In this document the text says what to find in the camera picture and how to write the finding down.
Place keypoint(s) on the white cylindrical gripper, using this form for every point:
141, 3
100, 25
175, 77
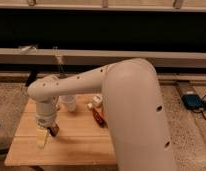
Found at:
45, 117

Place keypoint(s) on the white rectangular bottle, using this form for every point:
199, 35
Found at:
96, 101

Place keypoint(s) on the blue black device on floor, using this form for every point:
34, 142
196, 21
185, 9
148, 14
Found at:
193, 101

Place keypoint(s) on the translucent plastic cup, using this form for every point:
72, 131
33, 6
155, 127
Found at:
69, 101

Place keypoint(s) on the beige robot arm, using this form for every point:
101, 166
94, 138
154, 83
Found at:
133, 106

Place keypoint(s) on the black eraser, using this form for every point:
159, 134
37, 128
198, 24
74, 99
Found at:
53, 130

